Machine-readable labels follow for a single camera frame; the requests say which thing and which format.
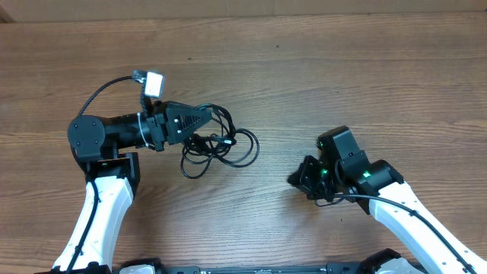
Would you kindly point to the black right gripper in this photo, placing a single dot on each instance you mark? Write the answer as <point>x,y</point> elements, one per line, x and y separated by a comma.
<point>303,180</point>

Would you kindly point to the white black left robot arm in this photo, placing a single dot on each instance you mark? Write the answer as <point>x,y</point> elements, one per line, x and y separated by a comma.
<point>105,149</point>

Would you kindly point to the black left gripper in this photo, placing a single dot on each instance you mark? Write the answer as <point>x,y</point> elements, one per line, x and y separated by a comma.
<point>166,125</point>

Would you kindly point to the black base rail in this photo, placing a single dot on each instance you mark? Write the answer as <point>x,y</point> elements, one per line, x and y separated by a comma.
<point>385,261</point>

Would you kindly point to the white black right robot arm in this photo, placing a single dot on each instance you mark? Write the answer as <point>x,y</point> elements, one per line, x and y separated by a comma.
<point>343,172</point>

